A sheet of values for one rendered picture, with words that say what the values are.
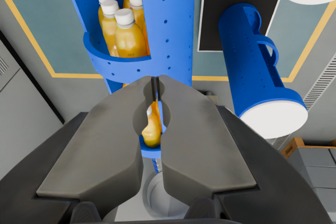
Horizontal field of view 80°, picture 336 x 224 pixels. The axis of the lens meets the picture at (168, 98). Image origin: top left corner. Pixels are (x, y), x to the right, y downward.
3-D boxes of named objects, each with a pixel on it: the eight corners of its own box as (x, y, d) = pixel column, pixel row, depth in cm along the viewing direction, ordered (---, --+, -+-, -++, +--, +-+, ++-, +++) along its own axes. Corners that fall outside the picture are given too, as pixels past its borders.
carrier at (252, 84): (242, 44, 160) (268, 11, 140) (274, 142, 102) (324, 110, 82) (211, 31, 154) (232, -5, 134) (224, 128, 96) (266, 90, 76)
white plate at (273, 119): (274, 143, 101) (274, 141, 102) (324, 113, 81) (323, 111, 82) (226, 130, 95) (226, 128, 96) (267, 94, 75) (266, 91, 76)
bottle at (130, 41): (127, 76, 60) (110, 15, 47) (151, 73, 60) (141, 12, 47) (127, 93, 55) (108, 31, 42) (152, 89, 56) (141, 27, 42)
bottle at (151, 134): (159, 148, 79) (153, 121, 65) (142, 146, 80) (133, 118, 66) (163, 133, 83) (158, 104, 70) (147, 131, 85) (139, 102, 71)
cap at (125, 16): (117, 18, 46) (115, 10, 44) (134, 16, 46) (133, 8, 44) (116, 27, 43) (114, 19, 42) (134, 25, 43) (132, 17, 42)
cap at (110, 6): (118, 7, 50) (117, -1, 49) (120, 14, 48) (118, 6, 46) (103, 10, 50) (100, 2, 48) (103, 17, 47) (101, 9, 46)
